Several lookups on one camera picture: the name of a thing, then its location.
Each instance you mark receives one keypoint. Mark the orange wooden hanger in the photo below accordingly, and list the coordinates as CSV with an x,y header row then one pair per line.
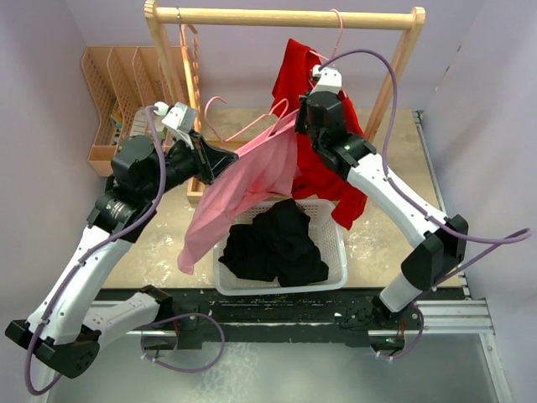
x,y
190,55

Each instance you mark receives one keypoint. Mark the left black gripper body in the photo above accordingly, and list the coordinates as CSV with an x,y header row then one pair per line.
x,y
184,163

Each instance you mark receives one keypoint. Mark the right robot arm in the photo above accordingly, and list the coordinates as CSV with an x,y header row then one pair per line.
x,y
431,233

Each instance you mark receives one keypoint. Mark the pink t shirt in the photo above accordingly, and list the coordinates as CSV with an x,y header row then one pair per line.
x,y
266,166

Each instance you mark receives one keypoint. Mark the red t shirt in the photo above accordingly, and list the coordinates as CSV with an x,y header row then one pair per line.
x,y
314,179

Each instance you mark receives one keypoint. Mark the papers in organizer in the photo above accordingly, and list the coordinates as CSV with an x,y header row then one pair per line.
x,y
135,122

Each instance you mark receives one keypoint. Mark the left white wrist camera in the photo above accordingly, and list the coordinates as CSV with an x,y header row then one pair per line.
x,y
179,119

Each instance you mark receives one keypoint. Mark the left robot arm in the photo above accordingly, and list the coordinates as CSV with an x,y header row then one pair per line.
x,y
65,333

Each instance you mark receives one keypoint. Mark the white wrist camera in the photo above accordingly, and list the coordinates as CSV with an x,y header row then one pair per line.
x,y
327,79
179,119

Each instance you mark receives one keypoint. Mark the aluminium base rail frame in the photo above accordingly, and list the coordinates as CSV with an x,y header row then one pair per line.
x,y
301,347

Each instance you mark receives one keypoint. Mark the peach desk file organizer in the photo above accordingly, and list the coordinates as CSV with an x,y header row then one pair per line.
x,y
129,75

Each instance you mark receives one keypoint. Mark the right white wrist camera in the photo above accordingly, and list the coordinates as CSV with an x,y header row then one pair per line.
x,y
327,79

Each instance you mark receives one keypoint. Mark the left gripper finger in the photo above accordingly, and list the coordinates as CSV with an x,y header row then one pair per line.
x,y
210,153
214,167

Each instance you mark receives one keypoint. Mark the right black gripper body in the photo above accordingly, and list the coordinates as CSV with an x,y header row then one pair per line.
x,y
317,143

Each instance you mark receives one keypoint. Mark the black t shirt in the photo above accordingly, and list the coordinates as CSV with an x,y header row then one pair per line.
x,y
275,246

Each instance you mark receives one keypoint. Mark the white plastic basket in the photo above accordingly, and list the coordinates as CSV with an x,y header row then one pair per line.
x,y
328,238

